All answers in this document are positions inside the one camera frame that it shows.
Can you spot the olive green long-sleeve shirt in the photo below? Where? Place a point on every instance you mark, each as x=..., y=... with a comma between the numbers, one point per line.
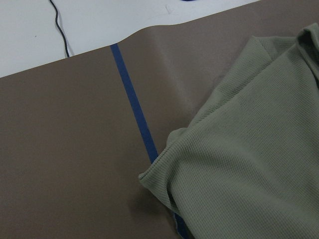
x=247, y=166

